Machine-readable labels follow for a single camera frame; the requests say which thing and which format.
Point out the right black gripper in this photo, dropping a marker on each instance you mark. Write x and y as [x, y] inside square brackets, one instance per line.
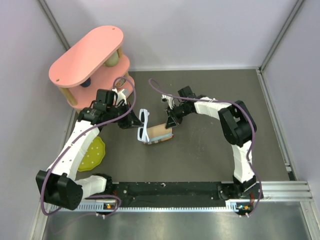
[171, 122]

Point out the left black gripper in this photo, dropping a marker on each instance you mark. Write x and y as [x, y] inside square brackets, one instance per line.
[130, 119]

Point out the plaid glasses case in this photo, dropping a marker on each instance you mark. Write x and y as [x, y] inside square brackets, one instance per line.
[157, 130]

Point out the white sunglasses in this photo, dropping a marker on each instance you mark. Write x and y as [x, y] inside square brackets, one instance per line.
[142, 133]

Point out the light blue cleaning cloth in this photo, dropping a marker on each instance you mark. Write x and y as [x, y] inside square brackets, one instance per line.
[160, 138]

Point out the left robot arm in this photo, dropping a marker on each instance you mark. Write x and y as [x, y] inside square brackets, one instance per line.
[58, 184]

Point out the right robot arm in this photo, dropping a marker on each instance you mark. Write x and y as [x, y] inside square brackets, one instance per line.
[237, 128]

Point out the small bowl on shelf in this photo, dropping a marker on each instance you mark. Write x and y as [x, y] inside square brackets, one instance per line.
[120, 82]

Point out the yellow-green dotted plate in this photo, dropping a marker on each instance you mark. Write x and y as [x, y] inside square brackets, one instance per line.
[93, 156]

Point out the dark blue object on shelf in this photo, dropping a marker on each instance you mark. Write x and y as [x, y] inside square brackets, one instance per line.
[86, 83]

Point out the beige ball on shelf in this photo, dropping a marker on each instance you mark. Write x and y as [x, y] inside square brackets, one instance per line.
[112, 60]

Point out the pink tiered wooden shelf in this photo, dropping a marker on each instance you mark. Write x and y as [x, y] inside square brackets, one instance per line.
[86, 60]

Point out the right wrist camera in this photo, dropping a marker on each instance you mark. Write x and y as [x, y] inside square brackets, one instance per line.
[169, 100]

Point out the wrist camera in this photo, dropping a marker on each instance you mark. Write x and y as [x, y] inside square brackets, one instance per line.
[121, 94]
[169, 100]

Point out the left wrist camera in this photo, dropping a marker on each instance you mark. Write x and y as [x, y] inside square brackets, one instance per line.
[121, 94]

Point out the aluminium frame rail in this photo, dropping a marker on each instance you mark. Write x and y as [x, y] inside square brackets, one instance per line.
[188, 211]

